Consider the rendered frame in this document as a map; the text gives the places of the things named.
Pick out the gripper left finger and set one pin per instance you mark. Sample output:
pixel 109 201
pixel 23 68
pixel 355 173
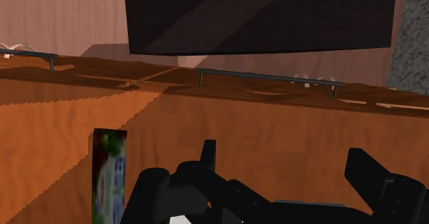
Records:
pixel 187 189

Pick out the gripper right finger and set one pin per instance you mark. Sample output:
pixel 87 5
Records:
pixel 395 196

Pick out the green and white printed box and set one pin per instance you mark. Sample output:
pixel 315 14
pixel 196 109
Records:
pixel 109 176

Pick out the brown wooden chest of drawers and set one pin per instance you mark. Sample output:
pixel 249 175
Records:
pixel 268 136

